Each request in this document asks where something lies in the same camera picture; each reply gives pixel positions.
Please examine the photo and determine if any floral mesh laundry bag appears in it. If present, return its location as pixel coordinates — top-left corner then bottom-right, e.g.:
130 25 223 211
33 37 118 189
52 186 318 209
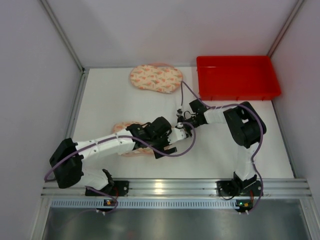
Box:
129 63 184 94

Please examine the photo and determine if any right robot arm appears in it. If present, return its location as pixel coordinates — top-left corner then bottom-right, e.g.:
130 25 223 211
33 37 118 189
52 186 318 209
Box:
177 99 267 189

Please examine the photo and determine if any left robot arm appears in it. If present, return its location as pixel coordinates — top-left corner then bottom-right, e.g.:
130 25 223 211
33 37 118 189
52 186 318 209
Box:
49 117 186 190

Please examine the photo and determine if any red plastic tray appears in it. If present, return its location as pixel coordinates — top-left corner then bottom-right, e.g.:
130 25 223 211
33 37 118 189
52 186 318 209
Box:
196 55 282 101

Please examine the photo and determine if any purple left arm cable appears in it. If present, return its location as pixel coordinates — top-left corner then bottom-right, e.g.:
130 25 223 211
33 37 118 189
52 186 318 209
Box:
44 121 196 213

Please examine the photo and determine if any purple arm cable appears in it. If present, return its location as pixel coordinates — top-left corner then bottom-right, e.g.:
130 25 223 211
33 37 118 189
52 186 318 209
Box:
179 81 266 211
44 121 196 213

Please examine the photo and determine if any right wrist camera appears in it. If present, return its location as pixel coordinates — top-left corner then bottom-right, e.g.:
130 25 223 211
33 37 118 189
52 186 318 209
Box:
176 108 187 123

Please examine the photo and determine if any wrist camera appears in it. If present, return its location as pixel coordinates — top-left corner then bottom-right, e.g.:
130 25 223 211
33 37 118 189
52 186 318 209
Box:
176 108 187 123
167 128 192 145

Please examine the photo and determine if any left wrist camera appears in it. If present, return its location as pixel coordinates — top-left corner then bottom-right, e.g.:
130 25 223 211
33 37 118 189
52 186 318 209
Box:
167 128 192 145

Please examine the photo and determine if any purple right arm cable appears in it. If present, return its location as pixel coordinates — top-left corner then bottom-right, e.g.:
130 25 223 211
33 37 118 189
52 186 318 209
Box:
179 81 266 211

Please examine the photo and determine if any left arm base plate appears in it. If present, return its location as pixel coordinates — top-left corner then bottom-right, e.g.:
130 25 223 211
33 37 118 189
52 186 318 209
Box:
85 180 129 197

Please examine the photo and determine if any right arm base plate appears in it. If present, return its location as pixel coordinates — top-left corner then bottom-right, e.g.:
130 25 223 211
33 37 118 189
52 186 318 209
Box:
216 179 263 198

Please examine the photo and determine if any aluminium front rail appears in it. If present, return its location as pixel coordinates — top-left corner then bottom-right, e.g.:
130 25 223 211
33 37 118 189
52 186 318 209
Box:
41 178 312 199

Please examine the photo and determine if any slotted cable duct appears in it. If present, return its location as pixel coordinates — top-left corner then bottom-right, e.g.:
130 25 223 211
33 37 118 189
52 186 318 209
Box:
49 198 301 209

